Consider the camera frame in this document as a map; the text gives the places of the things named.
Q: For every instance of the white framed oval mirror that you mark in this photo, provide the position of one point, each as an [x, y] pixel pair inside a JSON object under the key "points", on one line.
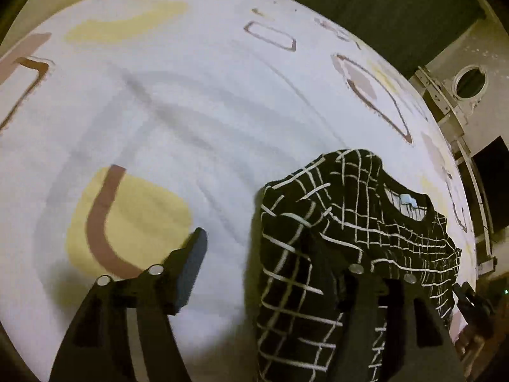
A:
{"points": [[471, 81]]}

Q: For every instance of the white dressing table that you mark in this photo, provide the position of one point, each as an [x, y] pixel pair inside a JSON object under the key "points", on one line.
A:
{"points": [[441, 103]]}

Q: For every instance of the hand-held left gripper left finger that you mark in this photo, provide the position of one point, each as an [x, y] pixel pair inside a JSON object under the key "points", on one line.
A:
{"points": [[191, 270]]}

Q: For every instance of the dark green curtain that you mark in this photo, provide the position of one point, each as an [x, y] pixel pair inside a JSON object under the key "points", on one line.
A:
{"points": [[377, 8]]}

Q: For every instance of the black television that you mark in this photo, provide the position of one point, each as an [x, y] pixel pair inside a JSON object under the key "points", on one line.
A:
{"points": [[493, 183]]}

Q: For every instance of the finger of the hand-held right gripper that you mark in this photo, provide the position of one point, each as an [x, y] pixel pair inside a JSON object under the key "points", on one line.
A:
{"points": [[475, 304]]}

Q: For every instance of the black white-checked shirt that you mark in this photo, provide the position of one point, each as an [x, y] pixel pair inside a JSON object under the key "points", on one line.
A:
{"points": [[302, 246]]}

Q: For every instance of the white patterned bed sheet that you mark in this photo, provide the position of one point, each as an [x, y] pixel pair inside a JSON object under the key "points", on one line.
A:
{"points": [[199, 107]]}

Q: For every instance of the white television stand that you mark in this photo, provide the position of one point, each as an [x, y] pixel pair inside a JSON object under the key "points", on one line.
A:
{"points": [[479, 215]]}

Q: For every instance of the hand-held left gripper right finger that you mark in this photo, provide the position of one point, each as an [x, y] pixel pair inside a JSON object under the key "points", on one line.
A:
{"points": [[366, 310]]}

